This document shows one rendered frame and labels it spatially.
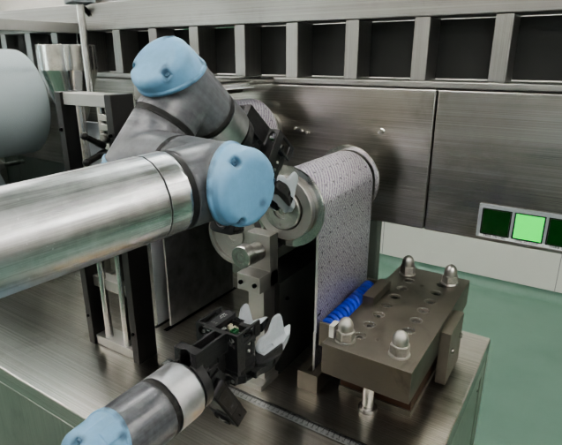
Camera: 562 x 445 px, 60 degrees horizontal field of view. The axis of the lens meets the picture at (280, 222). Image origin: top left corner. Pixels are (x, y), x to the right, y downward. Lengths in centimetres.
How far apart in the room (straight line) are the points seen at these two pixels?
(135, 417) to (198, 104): 35
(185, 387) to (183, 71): 36
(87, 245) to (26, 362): 81
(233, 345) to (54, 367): 56
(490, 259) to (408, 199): 254
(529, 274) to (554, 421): 130
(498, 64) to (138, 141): 72
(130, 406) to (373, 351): 44
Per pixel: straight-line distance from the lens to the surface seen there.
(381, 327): 93
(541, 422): 255
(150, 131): 54
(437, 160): 107
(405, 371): 83
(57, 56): 134
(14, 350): 123
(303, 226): 84
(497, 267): 364
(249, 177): 43
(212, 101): 59
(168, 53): 56
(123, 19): 158
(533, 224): 106
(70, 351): 117
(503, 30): 104
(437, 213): 110
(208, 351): 63
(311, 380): 96
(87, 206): 38
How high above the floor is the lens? 150
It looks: 19 degrees down
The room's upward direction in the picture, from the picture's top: straight up
